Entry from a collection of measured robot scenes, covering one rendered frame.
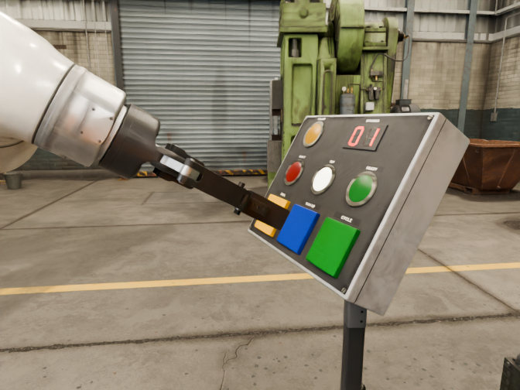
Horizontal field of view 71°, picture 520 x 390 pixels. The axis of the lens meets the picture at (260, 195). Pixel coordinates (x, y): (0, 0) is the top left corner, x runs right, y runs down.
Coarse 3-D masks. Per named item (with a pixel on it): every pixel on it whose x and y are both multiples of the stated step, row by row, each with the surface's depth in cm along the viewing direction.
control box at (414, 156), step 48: (336, 144) 64; (384, 144) 54; (432, 144) 48; (288, 192) 70; (336, 192) 58; (384, 192) 50; (432, 192) 50; (384, 240) 48; (336, 288) 49; (384, 288) 50
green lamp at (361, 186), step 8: (360, 176) 55; (368, 176) 53; (352, 184) 55; (360, 184) 54; (368, 184) 52; (352, 192) 55; (360, 192) 53; (368, 192) 52; (352, 200) 54; (360, 200) 53
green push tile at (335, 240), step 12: (324, 228) 56; (336, 228) 53; (348, 228) 51; (324, 240) 54; (336, 240) 52; (348, 240) 50; (312, 252) 56; (324, 252) 53; (336, 252) 51; (348, 252) 50; (324, 264) 52; (336, 264) 50; (336, 276) 50
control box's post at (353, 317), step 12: (348, 312) 69; (360, 312) 69; (348, 324) 69; (360, 324) 69; (348, 336) 70; (360, 336) 70; (348, 348) 70; (360, 348) 70; (348, 360) 71; (360, 360) 71; (348, 372) 71; (360, 372) 71; (348, 384) 72; (360, 384) 72
